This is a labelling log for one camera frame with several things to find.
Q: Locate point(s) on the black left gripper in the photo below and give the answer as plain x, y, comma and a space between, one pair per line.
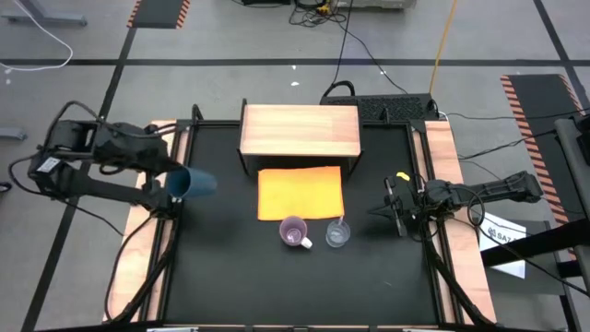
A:
133, 147

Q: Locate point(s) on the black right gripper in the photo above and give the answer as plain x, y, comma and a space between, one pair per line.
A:
410, 203

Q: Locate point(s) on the tall blue cup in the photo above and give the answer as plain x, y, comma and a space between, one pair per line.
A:
200, 183

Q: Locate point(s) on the clear glass cup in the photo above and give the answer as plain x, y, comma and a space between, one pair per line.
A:
337, 233

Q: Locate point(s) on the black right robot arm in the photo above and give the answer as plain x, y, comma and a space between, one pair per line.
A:
498, 190

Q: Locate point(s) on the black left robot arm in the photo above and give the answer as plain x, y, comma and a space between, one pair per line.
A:
92, 186

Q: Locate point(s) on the wooden shelf with black legs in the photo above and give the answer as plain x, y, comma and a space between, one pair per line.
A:
299, 131

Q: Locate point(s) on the yellow tag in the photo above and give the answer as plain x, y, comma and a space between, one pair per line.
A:
403, 175

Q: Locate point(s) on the wooden side board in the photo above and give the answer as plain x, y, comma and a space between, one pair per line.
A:
442, 147
133, 258

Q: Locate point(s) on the orange cloth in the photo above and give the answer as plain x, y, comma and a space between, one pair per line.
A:
299, 193

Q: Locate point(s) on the black perforated box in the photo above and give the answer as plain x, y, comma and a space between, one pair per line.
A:
392, 108

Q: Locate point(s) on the white paper sign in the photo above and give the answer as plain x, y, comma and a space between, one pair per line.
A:
502, 230

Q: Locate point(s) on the black beam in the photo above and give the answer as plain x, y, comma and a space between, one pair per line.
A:
530, 246

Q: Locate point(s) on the black mat with striped edge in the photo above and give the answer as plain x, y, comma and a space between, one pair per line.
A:
159, 13
544, 106

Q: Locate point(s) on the grey floor foot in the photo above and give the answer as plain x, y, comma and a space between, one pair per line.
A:
11, 133

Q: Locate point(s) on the grey table foot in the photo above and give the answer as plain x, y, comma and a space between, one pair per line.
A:
46, 19

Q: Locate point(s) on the black table frame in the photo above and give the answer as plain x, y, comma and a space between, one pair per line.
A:
216, 123

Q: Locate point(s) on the grey post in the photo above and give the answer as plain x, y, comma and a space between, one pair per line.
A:
574, 175

